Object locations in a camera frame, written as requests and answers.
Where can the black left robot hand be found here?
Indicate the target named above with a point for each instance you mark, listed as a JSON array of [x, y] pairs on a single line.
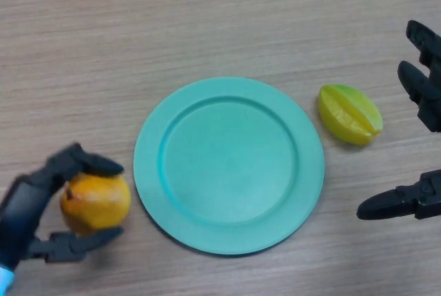
[[20, 206]]

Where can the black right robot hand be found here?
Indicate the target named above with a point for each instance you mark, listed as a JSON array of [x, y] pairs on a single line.
[[382, 204]]

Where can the yellow orange pear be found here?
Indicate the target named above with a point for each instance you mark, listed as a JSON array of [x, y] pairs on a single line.
[[96, 203]]

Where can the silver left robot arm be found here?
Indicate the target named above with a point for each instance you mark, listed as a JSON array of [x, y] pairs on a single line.
[[5, 280]]

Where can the green round plate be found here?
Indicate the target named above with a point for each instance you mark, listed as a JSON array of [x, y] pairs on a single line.
[[229, 172]]

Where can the yellow green starfruit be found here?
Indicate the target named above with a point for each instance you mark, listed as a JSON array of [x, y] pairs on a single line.
[[349, 115]]

